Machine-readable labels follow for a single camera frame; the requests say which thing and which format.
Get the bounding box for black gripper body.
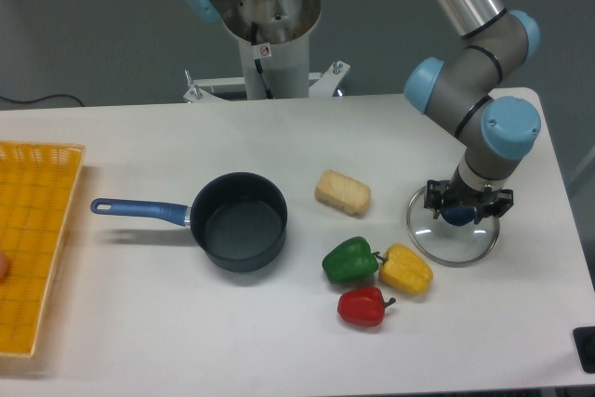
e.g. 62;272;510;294
443;167;502;211

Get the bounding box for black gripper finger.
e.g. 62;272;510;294
473;187;514;224
424;179;451;220

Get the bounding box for glass lid blue knob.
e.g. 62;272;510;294
406;187;500;267

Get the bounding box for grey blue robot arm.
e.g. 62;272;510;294
186;0;541;226

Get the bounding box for yellow bell pepper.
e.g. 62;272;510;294
375;244;433;296

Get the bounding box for beige bread loaf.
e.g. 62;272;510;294
314;169;372;217

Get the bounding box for green bell pepper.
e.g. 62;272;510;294
322;236;378;284

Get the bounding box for red bell pepper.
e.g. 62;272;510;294
337;286;396;327

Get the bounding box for black device at table edge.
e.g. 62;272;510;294
573;326;595;374

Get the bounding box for yellow woven basket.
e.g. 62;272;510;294
1;141;86;358

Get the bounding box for dark saucepan blue handle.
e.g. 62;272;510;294
90;172;288;272

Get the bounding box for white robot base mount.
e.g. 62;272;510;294
199;0;350;99

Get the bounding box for black cable on floor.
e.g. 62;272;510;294
0;93;85;107

